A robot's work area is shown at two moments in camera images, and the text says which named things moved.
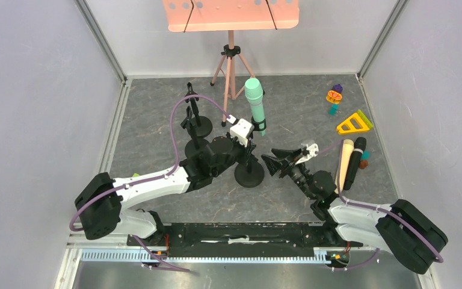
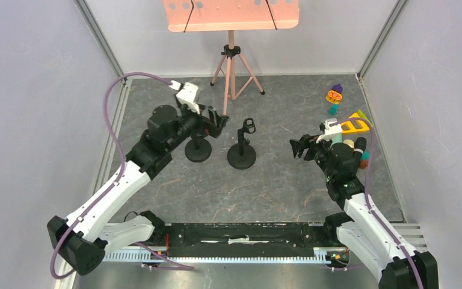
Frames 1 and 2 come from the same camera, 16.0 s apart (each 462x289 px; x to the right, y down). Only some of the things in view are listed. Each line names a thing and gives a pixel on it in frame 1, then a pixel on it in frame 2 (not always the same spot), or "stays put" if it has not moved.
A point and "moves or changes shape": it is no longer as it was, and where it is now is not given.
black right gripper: (274, 165) → (305, 139)
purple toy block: (338, 88) stays put
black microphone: (360, 145) stays put
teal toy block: (333, 109) stays put
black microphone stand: (195, 146) stays put
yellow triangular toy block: (354, 124) stays put
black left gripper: (245, 152) → (211, 128)
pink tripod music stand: (203, 15) stays put
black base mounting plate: (243, 239) stays put
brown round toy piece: (363, 164) stays put
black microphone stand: (251, 173) moves or changes shape
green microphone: (254, 94) → (337, 138)
